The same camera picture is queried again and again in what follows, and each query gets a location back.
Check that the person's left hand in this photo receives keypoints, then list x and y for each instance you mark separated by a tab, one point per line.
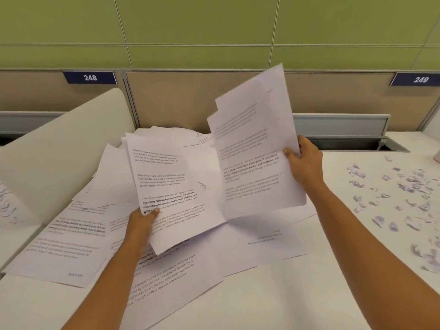
141	226

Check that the person's right hand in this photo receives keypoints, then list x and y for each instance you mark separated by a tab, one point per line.
307	168

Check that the heap of paper scraps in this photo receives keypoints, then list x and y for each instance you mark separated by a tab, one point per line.
357	173
5	202

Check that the printed sheets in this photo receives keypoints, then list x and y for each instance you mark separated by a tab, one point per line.
165	182

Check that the gathered printed sheet bundle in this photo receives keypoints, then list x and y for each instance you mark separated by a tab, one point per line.
254	140

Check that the pile of printed papers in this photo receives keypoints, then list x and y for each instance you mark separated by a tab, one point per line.
68	244

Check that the pink and white cup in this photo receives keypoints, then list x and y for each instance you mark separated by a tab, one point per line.
437	155

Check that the person's right forearm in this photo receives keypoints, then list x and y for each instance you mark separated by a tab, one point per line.
361	247

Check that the person's left forearm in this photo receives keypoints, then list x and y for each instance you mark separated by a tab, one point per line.
110	288

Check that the white desk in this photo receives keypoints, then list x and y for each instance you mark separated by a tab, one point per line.
13	244
292	299

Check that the white side divider panel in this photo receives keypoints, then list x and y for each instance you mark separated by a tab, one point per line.
68	144
436	123

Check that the beige partition panel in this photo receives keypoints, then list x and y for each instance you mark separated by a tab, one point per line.
34	96
165	99

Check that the blue number sign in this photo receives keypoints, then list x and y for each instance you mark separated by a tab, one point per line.
402	79
74	77

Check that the grey partition post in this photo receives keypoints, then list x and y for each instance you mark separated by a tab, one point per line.
129	99
429	115

